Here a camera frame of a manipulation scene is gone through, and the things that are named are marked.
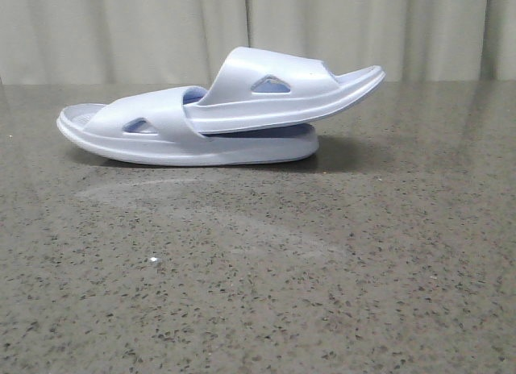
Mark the light blue slipper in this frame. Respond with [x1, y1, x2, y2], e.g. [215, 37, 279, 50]
[56, 86, 318, 166]
[186, 47, 385, 134]

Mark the beige background curtain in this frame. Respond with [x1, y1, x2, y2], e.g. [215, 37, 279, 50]
[1, 0, 515, 85]

